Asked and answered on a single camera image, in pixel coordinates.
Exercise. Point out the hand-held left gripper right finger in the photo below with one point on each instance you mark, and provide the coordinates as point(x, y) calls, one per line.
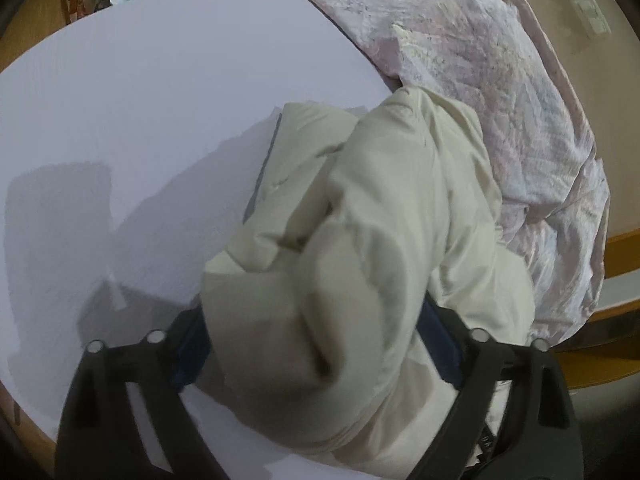
point(442, 350)

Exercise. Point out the white power strip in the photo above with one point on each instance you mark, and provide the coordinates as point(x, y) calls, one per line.
point(590, 15)

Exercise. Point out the floral pink duvet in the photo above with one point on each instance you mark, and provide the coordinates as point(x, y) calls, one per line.
point(500, 85)

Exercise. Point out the wooden bed frame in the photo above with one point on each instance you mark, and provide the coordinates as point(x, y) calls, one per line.
point(622, 255)

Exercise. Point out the bed with lavender sheet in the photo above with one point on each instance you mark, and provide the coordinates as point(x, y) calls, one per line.
point(150, 110)

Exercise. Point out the white puffer jacket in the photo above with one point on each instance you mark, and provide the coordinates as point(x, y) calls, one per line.
point(375, 210)

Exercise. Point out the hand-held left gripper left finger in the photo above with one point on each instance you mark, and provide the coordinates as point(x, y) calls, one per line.
point(192, 350)

